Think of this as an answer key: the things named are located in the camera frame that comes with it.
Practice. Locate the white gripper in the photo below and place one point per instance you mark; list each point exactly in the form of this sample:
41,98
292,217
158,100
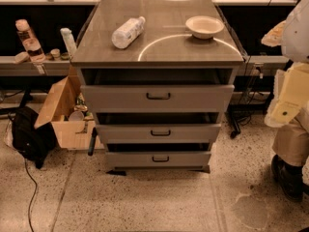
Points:
296,38

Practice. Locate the grey bottom drawer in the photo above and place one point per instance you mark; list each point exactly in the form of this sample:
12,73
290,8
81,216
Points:
190,159

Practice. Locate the grey drawer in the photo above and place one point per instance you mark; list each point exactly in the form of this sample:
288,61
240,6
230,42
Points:
190,159
157,98
192,133

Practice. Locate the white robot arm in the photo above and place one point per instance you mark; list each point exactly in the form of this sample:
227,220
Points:
292,34

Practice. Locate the grey top drawer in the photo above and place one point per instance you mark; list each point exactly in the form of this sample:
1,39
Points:
157,98

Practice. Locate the grey drawer cabinet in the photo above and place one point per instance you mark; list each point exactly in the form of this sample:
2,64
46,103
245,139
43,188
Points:
166,53

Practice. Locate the grey middle drawer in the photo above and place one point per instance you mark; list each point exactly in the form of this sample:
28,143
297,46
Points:
192,133

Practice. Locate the open cardboard box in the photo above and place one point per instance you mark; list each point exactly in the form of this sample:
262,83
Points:
75,134

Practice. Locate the grey right shelf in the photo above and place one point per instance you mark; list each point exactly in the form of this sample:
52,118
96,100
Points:
262,65

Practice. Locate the grey shelf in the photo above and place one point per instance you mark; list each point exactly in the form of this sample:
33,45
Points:
262,65
8,67

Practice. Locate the person's beige trouser leg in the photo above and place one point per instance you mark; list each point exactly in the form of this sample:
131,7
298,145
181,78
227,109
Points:
291,142

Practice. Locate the black shoe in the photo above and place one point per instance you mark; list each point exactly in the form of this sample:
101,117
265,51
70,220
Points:
289,178

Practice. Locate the white paper bowl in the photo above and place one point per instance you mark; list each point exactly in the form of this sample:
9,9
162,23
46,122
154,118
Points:
204,27

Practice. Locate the clear plastic water bottle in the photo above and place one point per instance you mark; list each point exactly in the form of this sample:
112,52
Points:
128,32

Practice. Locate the white cup in box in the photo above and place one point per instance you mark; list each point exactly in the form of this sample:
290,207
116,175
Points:
76,115

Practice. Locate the white tube bottle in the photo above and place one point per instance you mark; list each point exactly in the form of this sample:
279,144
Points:
69,41

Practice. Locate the small jar on shelf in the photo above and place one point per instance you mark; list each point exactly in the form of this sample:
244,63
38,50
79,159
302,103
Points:
55,53

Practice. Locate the tall bottle on shelf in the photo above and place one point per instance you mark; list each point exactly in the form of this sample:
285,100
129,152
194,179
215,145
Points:
29,41

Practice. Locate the black backpack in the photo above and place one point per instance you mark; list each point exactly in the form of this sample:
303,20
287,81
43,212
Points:
33,144

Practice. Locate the grey left shelf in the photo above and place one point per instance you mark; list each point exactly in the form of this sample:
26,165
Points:
8,67

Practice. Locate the black cylindrical handle tool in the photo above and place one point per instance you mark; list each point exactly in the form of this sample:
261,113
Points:
92,142

